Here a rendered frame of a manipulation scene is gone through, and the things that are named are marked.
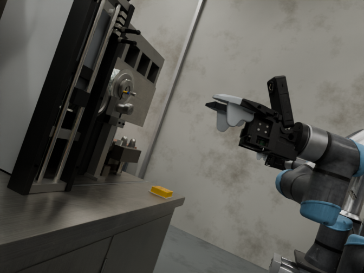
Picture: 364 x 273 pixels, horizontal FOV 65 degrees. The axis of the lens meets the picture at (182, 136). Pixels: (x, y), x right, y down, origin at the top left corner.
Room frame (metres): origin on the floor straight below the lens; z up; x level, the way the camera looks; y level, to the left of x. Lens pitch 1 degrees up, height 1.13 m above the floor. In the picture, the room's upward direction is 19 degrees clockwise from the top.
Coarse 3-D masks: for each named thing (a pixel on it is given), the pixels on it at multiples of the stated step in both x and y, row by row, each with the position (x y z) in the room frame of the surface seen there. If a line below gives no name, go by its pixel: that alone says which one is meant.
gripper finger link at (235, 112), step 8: (216, 96) 0.56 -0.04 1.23; (224, 96) 0.55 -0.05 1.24; (232, 96) 0.56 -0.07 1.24; (232, 104) 0.56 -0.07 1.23; (232, 112) 0.56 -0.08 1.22; (240, 112) 0.56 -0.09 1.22; (248, 112) 0.58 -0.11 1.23; (232, 120) 0.56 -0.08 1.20; (240, 120) 0.56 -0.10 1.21; (248, 120) 0.57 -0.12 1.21
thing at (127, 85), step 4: (124, 80) 1.06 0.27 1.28; (128, 80) 1.06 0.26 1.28; (120, 84) 1.04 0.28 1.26; (124, 84) 1.05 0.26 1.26; (128, 84) 1.07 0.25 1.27; (132, 84) 1.09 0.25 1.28; (120, 88) 1.04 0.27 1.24; (124, 88) 1.05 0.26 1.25; (128, 88) 1.08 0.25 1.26; (132, 88) 1.10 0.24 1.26; (120, 92) 1.05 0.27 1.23; (120, 96) 1.07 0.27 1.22; (124, 96) 1.07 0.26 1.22; (128, 96) 1.10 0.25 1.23
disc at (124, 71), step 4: (120, 72) 1.03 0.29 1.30; (124, 72) 1.05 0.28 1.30; (128, 72) 1.08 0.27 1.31; (116, 76) 1.02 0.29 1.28; (132, 76) 1.11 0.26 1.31; (116, 80) 1.03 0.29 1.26; (132, 80) 1.12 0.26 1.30; (112, 84) 1.01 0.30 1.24; (112, 88) 1.02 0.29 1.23; (112, 92) 1.03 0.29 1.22; (128, 100) 1.14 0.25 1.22; (124, 104) 1.12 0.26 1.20
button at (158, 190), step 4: (152, 188) 1.13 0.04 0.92; (156, 188) 1.13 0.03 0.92; (160, 188) 1.14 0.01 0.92; (164, 188) 1.17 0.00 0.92; (156, 192) 1.13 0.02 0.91; (160, 192) 1.12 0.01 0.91; (164, 192) 1.12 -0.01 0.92; (168, 192) 1.13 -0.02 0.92; (172, 192) 1.17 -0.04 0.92; (164, 196) 1.12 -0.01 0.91; (168, 196) 1.14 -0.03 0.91
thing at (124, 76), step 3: (123, 75) 1.05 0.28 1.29; (126, 75) 1.07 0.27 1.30; (129, 75) 1.09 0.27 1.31; (120, 78) 1.04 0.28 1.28; (123, 78) 1.06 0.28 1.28; (126, 78) 1.07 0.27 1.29; (129, 78) 1.09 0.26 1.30; (117, 81) 1.03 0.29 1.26; (120, 81) 1.05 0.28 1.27; (117, 84) 1.03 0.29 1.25; (114, 87) 1.03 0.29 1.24; (117, 87) 1.04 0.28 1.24; (114, 90) 1.03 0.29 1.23; (117, 90) 1.05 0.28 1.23; (114, 93) 1.04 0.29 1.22; (117, 93) 1.05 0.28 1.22; (117, 96) 1.06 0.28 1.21; (123, 99) 1.10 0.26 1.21; (126, 99) 1.12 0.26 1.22
